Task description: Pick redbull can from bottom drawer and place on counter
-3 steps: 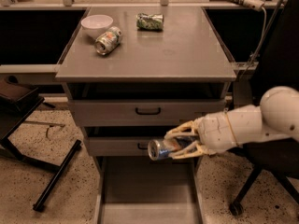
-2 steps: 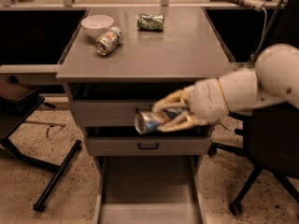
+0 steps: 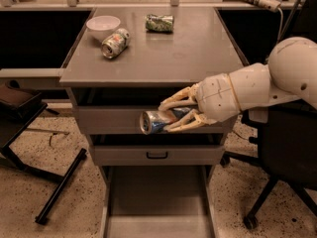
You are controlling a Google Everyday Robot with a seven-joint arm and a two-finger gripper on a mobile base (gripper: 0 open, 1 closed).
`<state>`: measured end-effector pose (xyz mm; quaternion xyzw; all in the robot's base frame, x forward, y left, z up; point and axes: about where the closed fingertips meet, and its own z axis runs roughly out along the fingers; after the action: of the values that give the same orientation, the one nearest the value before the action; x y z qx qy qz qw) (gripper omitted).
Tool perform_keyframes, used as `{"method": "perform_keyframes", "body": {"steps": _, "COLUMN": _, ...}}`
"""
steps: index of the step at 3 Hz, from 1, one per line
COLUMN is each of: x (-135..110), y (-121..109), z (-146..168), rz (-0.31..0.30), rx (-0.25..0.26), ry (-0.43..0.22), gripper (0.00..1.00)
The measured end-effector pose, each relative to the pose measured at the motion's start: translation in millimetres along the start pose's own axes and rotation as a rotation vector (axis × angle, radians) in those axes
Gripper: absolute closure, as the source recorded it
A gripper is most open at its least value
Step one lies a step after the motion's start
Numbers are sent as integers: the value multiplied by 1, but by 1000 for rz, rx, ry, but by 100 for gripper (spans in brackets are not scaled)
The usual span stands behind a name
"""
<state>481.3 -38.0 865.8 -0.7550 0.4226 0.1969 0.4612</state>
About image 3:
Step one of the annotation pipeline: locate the grey drawer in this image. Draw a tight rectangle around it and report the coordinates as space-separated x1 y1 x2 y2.
71 87 241 135
88 133 224 166
98 166 219 238

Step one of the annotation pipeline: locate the black chair on left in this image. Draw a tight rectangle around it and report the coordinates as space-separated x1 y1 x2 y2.
0 80 86 225

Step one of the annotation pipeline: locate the top grey drawer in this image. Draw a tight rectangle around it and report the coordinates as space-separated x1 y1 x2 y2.
71 87 241 135

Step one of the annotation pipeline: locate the blue silver redbull can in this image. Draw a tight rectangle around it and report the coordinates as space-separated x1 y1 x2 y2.
140 107 193 135

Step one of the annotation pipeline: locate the green soda can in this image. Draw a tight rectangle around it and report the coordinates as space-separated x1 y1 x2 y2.
146 14 174 33

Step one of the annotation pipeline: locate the black office chair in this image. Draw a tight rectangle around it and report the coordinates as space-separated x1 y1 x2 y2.
221 100 317 230

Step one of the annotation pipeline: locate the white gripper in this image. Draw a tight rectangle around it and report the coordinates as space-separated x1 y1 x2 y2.
158 73 241 133

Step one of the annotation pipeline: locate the white bowl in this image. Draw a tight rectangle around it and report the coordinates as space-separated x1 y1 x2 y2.
86 16 121 42

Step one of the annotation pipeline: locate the middle grey drawer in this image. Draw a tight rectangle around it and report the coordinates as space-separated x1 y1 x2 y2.
88 133 224 166

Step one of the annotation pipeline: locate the white power cable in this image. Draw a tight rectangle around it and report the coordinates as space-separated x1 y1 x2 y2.
277 7 285 42

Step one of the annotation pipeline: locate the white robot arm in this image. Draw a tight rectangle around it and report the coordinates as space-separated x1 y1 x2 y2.
158 37 317 132

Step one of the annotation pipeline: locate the grey drawer cabinet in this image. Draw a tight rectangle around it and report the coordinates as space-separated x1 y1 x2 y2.
58 5 253 238

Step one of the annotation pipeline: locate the white orange soda can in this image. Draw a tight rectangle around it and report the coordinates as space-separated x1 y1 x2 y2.
101 28 131 59

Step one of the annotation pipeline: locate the bottom grey drawer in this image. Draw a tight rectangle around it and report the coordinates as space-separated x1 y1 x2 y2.
98 166 219 238

